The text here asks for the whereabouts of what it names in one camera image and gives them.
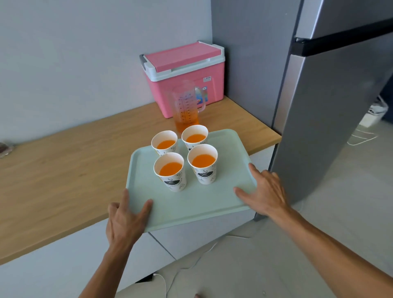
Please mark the person's right hand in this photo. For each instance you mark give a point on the person's right hand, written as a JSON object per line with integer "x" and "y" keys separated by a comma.
{"x": 268, "y": 196}

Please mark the person's left hand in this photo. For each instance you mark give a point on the person's left hand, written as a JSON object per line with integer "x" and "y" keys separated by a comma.
{"x": 124, "y": 227}

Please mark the light green plastic tray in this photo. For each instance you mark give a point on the light green plastic tray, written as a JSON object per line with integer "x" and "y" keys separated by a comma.
{"x": 199, "y": 202}

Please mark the white printed paper cup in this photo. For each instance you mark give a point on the white printed paper cup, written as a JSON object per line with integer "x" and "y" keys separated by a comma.
{"x": 165, "y": 144}
{"x": 203, "y": 161}
{"x": 170, "y": 169}
{"x": 195, "y": 138}

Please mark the clear plastic measuring jug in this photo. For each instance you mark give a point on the clear plastic measuring jug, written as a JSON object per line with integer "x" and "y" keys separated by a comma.
{"x": 184, "y": 98}

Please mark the person's left forearm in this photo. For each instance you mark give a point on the person's left forearm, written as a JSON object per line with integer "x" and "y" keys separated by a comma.
{"x": 104, "y": 276}

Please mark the person's right forearm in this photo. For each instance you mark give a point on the person's right forearm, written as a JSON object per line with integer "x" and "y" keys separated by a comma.
{"x": 331, "y": 261}

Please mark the glass dish with sweets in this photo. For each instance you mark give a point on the glass dish with sweets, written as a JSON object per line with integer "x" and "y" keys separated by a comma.
{"x": 5, "y": 150}

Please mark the pink cooler box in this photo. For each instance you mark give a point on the pink cooler box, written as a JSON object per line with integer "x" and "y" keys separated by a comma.
{"x": 184, "y": 56}

